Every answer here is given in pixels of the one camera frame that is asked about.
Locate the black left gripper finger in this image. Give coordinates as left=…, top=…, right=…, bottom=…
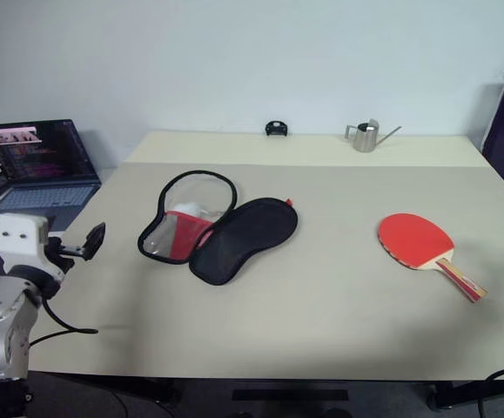
left=84, top=222, right=107, bottom=261

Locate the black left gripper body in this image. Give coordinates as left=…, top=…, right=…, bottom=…
left=46, top=234, right=88, bottom=276

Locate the red and black paddle case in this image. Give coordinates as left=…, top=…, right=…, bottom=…
left=137, top=169, right=299, bottom=287

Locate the red table tennis paddle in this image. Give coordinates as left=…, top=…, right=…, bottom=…
left=377, top=212, right=489, bottom=304

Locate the open dark laptop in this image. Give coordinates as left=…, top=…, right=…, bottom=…
left=0, top=118, right=103, bottom=232

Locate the small black clip object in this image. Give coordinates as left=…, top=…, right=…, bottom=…
left=265, top=119, right=290, bottom=138

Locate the steel watering can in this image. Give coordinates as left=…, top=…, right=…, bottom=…
left=344, top=118, right=403, bottom=153

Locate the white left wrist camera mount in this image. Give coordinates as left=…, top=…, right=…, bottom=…
left=0, top=212, right=66, bottom=280

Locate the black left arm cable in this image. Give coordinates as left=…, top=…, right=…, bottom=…
left=28, top=295, right=100, bottom=348

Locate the black table frame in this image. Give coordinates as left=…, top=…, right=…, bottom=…
left=28, top=370, right=504, bottom=414

